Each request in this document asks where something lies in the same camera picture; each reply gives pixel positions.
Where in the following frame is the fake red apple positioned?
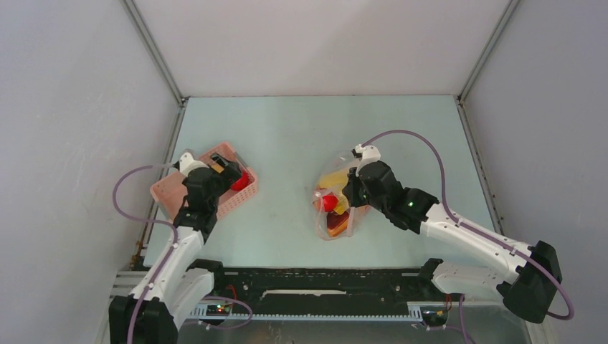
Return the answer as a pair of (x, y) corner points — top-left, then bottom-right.
(230, 171), (251, 192)

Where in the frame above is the fake red orange peach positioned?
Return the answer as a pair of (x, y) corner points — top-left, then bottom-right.
(321, 193), (338, 213)

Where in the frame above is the clear zip top bag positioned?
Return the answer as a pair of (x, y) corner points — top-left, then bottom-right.
(312, 151), (371, 241)

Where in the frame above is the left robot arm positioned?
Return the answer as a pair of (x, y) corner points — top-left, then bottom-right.
(108, 150), (244, 343)

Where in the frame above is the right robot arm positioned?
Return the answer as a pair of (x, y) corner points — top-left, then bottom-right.
(343, 161), (565, 323)

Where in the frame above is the pink plastic basket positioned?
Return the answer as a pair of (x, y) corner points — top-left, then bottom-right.
(150, 141), (258, 221)

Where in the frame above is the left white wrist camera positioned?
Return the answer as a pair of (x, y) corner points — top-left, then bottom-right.
(172, 149), (209, 176)

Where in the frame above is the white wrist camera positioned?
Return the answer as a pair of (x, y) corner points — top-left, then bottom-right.
(351, 144), (381, 176)
(172, 149), (209, 176)

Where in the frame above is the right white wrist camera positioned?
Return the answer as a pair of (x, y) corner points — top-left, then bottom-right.
(351, 144), (381, 176)

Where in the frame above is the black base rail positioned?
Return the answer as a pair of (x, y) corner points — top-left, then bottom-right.
(211, 268), (460, 315)

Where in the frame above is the right aluminium frame post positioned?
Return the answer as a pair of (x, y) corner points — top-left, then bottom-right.
(457, 0), (522, 105)

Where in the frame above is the aluminium frame post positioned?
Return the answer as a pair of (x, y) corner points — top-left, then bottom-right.
(120, 0), (186, 108)
(457, 0), (522, 105)

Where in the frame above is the white cable duct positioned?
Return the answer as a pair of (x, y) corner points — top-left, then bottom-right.
(184, 303), (423, 323)

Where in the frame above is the left aluminium frame post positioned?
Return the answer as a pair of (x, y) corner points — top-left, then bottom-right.
(120, 0), (186, 108)

